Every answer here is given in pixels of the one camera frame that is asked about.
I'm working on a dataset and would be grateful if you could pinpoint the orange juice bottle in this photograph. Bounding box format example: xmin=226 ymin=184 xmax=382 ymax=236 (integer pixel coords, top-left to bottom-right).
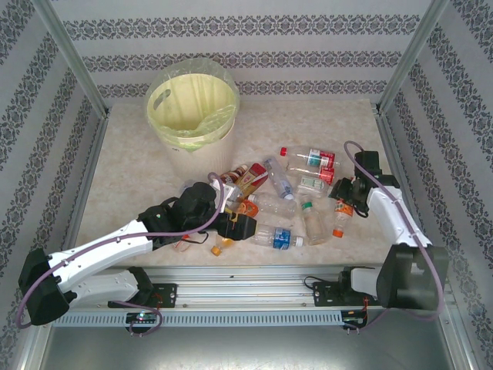
xmin=210 ymin=200 xmax=260 ymax=257

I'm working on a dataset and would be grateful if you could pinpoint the clear bottle orange label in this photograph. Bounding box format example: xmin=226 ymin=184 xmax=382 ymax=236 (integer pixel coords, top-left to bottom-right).
xmin=332 ymin=198 xmax=355 ymax=238

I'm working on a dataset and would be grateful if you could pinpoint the clear bottle green white label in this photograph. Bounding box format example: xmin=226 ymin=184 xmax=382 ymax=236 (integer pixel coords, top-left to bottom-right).
xmin=295 ymin=175 xmax=333 ymax=197

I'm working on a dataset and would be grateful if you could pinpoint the clear bottle green neck band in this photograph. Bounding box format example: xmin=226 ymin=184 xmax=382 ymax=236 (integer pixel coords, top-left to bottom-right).
xmin=300 ymin=195 xmax=329 ymax=247

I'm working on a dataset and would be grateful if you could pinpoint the plain clear plastic bottle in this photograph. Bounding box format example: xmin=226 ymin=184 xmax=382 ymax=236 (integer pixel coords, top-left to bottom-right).
xmin=246 ymin=193 xmax=298 ymax=220

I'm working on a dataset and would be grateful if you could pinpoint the small red white bottle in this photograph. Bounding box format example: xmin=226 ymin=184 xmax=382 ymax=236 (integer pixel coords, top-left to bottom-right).
xmin=171 ymin=234 xmax=193 ymax=252

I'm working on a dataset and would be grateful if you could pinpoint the clear bottle red white label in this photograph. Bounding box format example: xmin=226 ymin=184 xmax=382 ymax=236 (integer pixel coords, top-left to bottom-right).
xmin=280 ymin=145 xmax=342 ymax=169

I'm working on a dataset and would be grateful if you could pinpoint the red yellow label tea bottle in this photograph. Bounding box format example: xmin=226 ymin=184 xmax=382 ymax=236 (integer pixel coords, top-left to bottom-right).
xmin=235 ymin=162 xmax=270 ymax=192

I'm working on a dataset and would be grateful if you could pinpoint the brown striped label bottle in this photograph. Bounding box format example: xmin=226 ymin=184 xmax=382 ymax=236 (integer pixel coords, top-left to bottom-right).
xmin=219 ymin=164 xmax=250 ymax=186

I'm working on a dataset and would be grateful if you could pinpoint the clear bottle pale blue label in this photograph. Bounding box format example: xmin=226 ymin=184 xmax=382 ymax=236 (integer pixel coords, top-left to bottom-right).
xmin=263 ymin=155 xmax=297 ymax=201

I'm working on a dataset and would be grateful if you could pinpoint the cream plastic bin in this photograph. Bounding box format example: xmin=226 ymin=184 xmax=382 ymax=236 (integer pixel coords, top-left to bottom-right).
xmin=145 ymin=57 xmax=240 ymax=185

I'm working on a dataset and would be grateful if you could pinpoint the steel bottom panel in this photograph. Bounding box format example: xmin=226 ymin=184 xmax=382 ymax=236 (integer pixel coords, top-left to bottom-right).
xmin=38 ymin=326 xmax=475 ymax=370

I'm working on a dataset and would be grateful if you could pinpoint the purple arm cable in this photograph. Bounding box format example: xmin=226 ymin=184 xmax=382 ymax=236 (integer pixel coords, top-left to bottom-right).
xmin=15 ymin=172 xmax=226 ymax=337
xmin=344 ymin=140 xmax=444 ymax=331

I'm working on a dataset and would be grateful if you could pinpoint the aluminium side rail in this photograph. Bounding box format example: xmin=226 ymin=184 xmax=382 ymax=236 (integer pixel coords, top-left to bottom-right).
xmin=52 ymin=113 xmax=111 ymax=281
xmin=373 ymin=107 xmax=428 ymax=240

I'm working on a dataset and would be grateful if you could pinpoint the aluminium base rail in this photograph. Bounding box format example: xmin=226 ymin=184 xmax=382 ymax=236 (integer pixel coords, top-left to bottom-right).
xmin=92 ymin=264 xmax=451 ymax=310

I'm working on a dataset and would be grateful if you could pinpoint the slotted grey cable duct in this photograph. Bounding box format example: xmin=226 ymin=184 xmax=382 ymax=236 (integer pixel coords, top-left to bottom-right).
xmin=52 ymin=310 xmax=344 ymax=328

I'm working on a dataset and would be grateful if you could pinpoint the aluminium frame post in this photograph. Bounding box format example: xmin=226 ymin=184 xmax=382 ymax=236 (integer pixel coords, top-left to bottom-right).
xmin=375 ymin=0 xmax=450 ymax=113
xmin=30 ymin=0 xmax=111 ymax=119

